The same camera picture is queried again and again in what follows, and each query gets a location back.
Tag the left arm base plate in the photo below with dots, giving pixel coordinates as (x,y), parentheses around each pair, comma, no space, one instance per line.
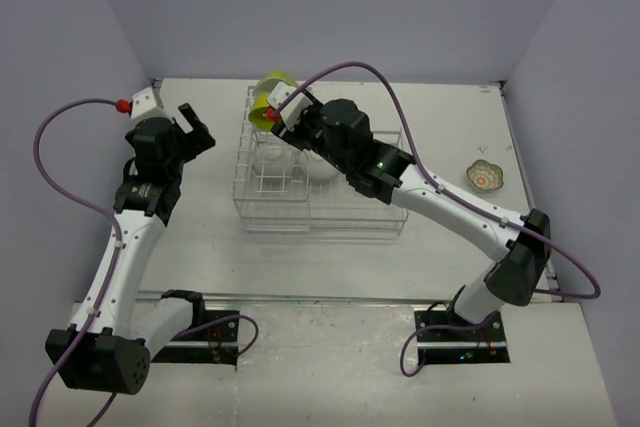
(215,345)

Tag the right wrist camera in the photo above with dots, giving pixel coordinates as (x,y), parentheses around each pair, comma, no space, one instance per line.
(282,108)

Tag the lime green bowl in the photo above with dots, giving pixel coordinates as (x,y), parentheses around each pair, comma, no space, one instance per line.
(261,113)

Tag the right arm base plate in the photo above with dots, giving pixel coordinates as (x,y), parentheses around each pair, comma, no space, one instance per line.
(487,345)

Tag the white wire dish rack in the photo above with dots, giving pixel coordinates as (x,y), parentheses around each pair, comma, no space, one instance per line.
(299,206)

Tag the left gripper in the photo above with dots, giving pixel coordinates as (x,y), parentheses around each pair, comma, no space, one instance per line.
(198,139)

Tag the white bowl middle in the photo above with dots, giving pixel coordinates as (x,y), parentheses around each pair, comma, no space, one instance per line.
(317,169)

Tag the green bowl white inside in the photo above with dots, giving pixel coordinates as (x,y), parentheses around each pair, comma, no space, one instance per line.
(268,82)

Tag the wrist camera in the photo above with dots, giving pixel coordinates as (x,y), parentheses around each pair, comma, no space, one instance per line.
(282,108)
(143,106)

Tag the white bowl left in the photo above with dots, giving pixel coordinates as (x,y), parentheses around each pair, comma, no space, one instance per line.
(273,163)

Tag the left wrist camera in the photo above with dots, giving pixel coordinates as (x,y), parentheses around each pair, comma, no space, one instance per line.
(143,106)

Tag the patterned flower-shaped bowl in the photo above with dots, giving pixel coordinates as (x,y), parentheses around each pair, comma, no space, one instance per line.
(485,176)

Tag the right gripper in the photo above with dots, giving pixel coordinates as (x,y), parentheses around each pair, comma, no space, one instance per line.
(294,137)

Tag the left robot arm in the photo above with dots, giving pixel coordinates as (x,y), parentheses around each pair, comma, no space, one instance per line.
(102,349)

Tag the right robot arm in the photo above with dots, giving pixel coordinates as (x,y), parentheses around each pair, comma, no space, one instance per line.
(340,134)

